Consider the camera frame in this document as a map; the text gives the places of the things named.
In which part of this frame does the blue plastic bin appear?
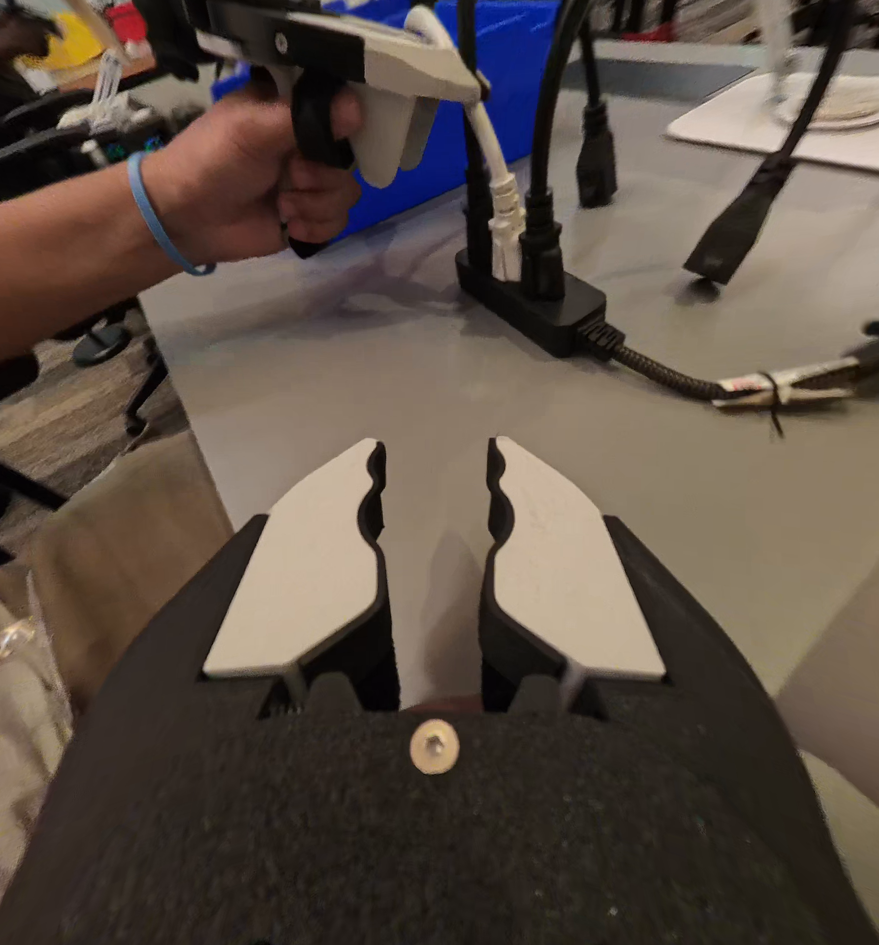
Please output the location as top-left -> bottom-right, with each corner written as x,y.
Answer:
212,0 -> 565,241

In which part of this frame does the white plastic holder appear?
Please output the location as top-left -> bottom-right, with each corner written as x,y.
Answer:
59,55 -> 156,137

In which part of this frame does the black cable connector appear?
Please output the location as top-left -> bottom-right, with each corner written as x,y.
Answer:
682,0 -> 857,287
574,22 -> 619,210

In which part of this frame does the clear plastic bag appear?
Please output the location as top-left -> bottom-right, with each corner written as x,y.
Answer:
0,572 -> 75,894

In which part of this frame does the dark desk mat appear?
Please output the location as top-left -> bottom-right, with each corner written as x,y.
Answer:
561,59 -> 754,104

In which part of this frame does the person's left hand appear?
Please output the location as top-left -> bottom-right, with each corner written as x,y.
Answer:
144,80 -> 367,268

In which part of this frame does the person's left forearm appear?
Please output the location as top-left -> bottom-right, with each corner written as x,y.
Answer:
0,158 -> 182,374

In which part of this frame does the braided black power strip cord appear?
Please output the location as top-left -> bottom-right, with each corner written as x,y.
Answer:
578,303 -> 879,438

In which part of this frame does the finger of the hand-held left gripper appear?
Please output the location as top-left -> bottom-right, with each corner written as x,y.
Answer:
362,28 -> 482,103

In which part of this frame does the blue wristband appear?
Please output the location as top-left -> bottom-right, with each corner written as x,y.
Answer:
127,151 -> 217,277

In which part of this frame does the yellow object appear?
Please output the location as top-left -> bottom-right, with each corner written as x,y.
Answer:
44,11 -> 108,75

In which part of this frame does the white power cable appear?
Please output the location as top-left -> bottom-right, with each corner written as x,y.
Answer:
404,6 -> 527,283

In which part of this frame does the black power cable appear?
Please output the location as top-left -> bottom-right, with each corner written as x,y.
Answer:
522,0 -> 596,302
456,0 -> 500,261

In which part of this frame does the white stand post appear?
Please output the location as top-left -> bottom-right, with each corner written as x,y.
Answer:
760,0 -> 806,126

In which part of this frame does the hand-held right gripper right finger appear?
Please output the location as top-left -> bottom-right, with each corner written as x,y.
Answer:
478,436 -> 667,716

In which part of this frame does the white mat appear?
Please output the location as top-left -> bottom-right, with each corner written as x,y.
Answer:
664,70 -> 879,180

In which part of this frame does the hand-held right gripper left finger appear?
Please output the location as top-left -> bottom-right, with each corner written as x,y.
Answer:
202,438 -> 400,713

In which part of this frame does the black power strip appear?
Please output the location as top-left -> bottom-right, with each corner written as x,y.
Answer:
455,249 -> 609,360

